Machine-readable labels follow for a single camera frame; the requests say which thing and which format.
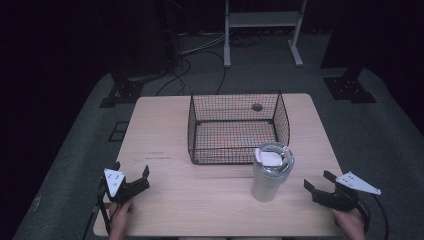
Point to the person's right hand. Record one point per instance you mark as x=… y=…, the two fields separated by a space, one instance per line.
x=350 y=225

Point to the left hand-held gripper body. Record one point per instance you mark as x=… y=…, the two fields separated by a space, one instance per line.
x=115 y=181

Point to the person's left hand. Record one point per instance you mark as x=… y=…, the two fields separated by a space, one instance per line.
x=119 y=220

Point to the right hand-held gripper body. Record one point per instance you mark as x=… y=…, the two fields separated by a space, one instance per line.
x=338 y=199

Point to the dark floor outlet cover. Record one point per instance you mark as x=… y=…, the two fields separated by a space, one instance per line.
x=118 y=131

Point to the white tumbler with clear lid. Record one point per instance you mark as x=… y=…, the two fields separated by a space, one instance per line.
x=270 y=176

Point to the white metal desk frame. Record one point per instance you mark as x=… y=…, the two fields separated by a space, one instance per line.
x=263 y=20

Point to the black stand base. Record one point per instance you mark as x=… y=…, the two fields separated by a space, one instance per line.
x=123 y=91
x=348 y=88

